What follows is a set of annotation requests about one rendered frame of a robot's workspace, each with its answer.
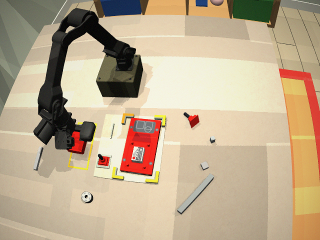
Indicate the black toy tyre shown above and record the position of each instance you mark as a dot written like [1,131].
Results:
[84,196]

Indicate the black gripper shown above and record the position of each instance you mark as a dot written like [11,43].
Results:
[86,129]

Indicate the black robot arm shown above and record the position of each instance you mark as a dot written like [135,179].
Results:
[50,99]

